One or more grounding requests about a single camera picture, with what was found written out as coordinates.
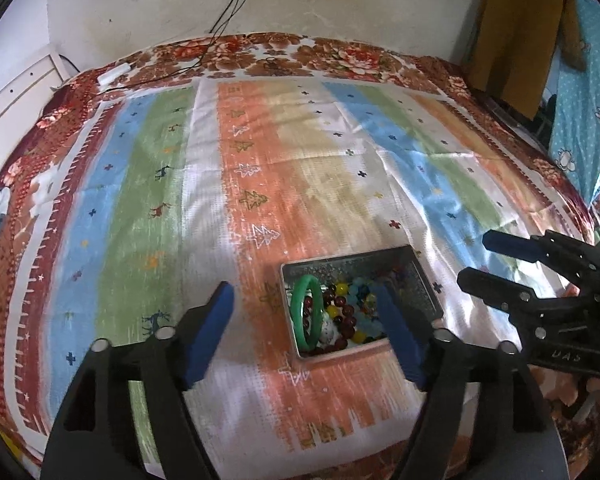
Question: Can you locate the brown hanging cloth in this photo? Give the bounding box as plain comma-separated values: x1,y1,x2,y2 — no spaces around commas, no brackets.
466,0,588,122

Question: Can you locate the blue cartoon print curtain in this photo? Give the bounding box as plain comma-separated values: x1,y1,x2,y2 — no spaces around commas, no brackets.
544,0,600,203

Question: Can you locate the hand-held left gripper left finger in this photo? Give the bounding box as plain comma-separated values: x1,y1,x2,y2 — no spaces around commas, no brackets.
40,281,236,480

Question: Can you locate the white shell star bracelet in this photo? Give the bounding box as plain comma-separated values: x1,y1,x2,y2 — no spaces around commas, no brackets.
322,319,350,350

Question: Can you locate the thin black cable by cabinet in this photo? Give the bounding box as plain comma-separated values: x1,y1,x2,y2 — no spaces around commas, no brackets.
54,54,82,82

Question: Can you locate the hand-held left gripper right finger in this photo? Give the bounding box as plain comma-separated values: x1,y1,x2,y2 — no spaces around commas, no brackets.
377,282,572,480

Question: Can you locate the green jade bangle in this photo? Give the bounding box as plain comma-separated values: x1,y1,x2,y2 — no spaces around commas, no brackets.
290,275,326,351

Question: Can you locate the white cabinet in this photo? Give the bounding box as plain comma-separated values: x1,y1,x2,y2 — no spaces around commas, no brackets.
0,44,67,133

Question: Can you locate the brown floral bedsheet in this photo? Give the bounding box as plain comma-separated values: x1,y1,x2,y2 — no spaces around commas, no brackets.
0,32,600,480

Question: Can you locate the red bead bracelet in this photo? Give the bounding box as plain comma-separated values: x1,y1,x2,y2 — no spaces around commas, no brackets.
302,282,363,357

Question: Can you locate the multicolour bead bracelet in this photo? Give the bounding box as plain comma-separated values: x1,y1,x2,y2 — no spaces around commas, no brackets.
327,272,406,317

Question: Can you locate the white charger adapter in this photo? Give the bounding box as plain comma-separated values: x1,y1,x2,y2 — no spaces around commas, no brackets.
97,63,131,86

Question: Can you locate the metal tray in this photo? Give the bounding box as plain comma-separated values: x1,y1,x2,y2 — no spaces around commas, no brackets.
279,244,444,361

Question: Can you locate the striped printed blanket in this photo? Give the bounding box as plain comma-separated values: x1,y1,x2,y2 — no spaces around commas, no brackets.
7,77,590,477

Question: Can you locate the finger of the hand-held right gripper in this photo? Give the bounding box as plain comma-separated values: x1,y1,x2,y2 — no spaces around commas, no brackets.
456,267,563,333
482,229,600,288

